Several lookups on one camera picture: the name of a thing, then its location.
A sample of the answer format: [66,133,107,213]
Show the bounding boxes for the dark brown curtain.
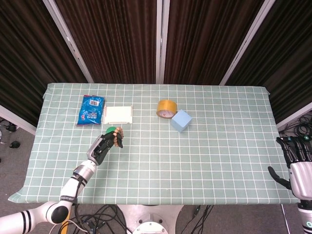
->
[225,0,312,124]
[0,0,88,125]
[163,0,265,85]
[55,0,161,83]

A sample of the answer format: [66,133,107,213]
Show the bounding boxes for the metal table leg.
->
[280,204,292,234]

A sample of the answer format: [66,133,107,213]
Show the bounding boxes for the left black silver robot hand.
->
[87,130,124,166]

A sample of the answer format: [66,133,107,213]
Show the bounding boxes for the black box with green lights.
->
[280,135,312,142]

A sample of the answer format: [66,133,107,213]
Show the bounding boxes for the green checkered tablecloth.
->
[8,82,299,205]

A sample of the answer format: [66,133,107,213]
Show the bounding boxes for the white floor cable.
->
[50,219,90,234]

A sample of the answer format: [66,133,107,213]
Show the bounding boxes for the white shallow tray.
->
[103,105,134,125]

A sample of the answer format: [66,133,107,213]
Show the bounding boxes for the blue snack bag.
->
[75,95,106,126]

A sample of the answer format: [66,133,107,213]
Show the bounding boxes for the yellow floor tape strip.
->
[58,214,71,234]

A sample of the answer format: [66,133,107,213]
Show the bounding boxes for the wooden bead bracelet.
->
[113,126,124,141]

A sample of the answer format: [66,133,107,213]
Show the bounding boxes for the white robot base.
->
[117,204,185,234]

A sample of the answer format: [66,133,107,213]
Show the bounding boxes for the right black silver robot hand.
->
[267,136,312,198]

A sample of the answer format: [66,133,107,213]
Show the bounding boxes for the black floor cable bundle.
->
[73,204,127,234]
[279,113,312,137]
[177,204,214,234]

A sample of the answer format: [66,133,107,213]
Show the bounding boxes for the white frame post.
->
[276,101,312,130]
[0,104,37,136]
[155,0,171,84]
[219,0,278,86]
[42,0,95,83]

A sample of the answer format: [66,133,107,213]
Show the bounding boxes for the light blue foam cube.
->
[170,109,193,133]

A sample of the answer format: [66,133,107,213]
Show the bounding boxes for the yellow packing tape roll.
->
[156,99,178,119]

